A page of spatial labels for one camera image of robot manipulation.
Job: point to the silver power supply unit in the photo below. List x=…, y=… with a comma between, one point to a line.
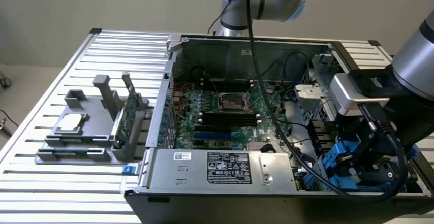
x=221, y=170

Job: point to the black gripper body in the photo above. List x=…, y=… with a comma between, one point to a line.
x=373, y=137

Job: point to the silver CPU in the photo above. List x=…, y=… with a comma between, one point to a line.
x=71, y=122

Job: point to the black RAM slot bank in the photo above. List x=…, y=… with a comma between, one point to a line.
x=230, y=84
x=229, y=119

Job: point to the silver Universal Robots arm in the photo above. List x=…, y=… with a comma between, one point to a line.
x=416, y=61

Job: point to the dark caster wheel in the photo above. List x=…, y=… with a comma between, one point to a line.
x=4, y=82

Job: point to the CPU socket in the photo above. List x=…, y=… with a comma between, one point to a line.
x=234, y=102

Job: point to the black table corner cap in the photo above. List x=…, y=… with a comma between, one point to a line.
x=95, y=31
x=374, y=43

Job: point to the blue expansion slot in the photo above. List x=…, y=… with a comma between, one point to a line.
x=214, y=134

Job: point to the black expansion slot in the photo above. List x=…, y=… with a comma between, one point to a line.
x=214, y=129

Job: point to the silver chipset heatsink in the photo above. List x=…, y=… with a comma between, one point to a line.
x=259, y=146

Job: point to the grey parts rack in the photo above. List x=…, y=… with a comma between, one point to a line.
x=95, y=122

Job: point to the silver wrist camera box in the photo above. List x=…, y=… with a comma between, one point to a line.
x=349, y=94

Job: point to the blue case latch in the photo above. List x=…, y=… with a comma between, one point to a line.
x=128, y=170

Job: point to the metal disk bay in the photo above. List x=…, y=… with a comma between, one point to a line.
x=310, y=94

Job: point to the disk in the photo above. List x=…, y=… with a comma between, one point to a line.
x=334, y=163

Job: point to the green motherboard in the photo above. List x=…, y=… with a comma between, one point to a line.
x=271, y=132

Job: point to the green graphics card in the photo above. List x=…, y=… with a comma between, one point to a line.
x=127, y=117

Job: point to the black open PC case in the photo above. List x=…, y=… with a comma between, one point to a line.
x=203, y=203

